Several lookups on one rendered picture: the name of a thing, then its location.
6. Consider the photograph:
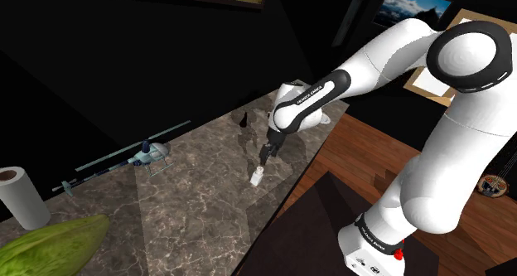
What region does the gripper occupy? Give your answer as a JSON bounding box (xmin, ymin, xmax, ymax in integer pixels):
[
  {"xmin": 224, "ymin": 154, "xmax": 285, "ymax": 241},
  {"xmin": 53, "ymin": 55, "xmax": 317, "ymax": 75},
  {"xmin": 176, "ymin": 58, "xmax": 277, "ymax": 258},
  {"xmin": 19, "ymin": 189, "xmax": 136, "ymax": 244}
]
[{"xmin": 258, "ymin": 128, "xmax": 287, "ymax": 166}]

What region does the small white bottle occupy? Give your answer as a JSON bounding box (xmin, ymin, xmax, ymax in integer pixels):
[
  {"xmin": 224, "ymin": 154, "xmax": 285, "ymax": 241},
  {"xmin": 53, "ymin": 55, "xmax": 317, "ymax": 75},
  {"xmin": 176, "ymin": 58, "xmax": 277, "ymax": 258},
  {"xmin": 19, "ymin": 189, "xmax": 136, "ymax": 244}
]
[{"xmin": 249, "ymin": 166, "xmax": 265, "ymax": 187}]

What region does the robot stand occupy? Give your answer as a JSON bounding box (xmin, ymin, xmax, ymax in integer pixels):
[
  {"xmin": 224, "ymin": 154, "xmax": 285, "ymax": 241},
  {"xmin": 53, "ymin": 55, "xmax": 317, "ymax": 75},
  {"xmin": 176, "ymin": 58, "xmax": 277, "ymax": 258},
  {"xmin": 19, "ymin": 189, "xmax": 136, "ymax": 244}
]
[{"xmin": 235, "ymin": 171, "xmax": 441, "ymax": 276}]

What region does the grey toy helicopter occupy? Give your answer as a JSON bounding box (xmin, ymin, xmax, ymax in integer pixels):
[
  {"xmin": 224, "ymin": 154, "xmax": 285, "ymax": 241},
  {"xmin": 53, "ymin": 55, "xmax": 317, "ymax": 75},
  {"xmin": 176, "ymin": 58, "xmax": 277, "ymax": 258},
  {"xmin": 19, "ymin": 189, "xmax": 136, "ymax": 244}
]
[{"xmin": 51, "ymin": 119, "xmax": 192, "ymax": 198}]

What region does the wooden framed white picture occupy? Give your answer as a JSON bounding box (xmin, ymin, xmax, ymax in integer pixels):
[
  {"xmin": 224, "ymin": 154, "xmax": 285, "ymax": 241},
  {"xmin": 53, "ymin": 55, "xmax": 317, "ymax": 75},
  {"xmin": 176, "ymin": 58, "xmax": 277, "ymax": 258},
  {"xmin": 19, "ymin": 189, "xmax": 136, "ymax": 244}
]
[{"xmin": 403, "ymin": 8, "xmax": 517, "ymax": 108}]

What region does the green lettuce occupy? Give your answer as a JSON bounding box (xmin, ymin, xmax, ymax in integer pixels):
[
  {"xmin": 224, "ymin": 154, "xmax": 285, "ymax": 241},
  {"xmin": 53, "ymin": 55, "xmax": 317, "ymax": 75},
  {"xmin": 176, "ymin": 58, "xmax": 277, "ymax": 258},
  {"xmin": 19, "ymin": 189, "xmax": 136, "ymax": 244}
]
[{"xmin": 0, "ymin": 214, "xmax": 111, "ymax": 276}]

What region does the white paper towel roll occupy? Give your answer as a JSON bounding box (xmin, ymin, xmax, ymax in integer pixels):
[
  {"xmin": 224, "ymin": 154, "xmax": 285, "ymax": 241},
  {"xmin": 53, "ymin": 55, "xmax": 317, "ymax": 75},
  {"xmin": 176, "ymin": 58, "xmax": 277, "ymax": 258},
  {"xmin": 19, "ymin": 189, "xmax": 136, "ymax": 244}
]
[{"xmin": 0, "ymin": 166, "xmax": 52, "ymax": 231}]

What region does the sky and mountain wall picture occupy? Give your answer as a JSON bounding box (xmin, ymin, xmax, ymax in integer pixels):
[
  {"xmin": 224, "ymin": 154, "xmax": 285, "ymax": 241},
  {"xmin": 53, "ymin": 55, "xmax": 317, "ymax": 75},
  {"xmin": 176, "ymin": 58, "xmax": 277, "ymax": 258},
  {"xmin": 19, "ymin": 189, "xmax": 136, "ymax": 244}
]
[{"xmin": 371, "ymin": 0, "xmax": 452, "ymax": 30}]

